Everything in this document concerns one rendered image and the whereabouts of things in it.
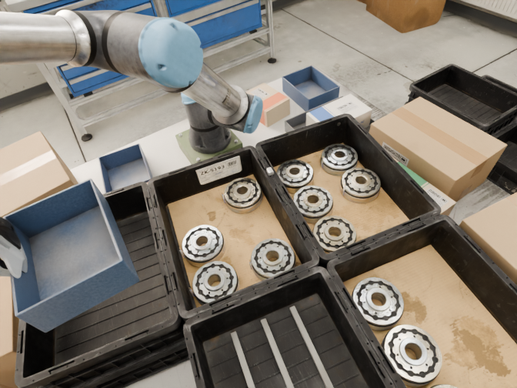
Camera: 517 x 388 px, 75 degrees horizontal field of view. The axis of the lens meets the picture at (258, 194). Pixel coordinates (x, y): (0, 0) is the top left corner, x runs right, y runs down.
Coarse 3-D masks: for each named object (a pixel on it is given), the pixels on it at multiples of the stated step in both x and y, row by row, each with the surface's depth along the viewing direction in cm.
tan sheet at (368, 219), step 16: (304, 160) 101; (320, 160) 100; (320, 176) 96; (336, 176) 96; (336, 192) 92; (384, 192) 91; (336, 208) 89; (352, 208) 88; (368, 208) 88; (384, 208) 87; (352, 224) 85; (368, 224) 85; (384, 224) 84
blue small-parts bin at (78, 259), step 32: (64, 192) 59; (96, 192) 58; (32, 224) 60; (64, 224) 63; (96, 224) 62; (32, 256) 58; (64, 256) 58; (96, 256) 57; (128, 256) 56; (32, 288) 53; (64, 288) 54; (96, 288) 50; (32, 320) 47; (64, 320) 50
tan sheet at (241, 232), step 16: (208, 192) 96; (176, 208) 94; (192, 208) 93; (208, 208) 93; (224, 208) 92; (176, 224) 90; (192, 224) 90; (208, 224) 89; (224, 224) 89; (240, 224) 88; (256, 224) 88; (272, 224) 87; (240, 240) 85; (256, 240) 85; (288, 240) 84; (224, 256) 83; (240, 256) 82; (192, 272) 81; (240, 272) 80; (240, 288) 77
